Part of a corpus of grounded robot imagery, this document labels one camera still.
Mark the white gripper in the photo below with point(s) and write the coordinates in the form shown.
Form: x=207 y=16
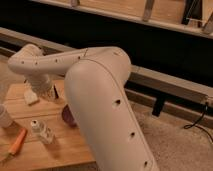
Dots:
x=43 y=86

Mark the orange handled tool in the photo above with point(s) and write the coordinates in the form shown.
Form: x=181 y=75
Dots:
x=16 y=146

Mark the clear plastic bottle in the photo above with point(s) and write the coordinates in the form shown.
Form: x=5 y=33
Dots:
x=42 y=131

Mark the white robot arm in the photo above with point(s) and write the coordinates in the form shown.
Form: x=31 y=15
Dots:
x=94 y=89

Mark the wooden board table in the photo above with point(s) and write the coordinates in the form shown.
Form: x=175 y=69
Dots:
x=68 y=148

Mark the dark purple bowl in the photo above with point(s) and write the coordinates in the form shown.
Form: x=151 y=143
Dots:
x=68 y=117

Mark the white cup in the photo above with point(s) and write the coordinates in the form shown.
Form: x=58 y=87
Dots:
x=5 y=118

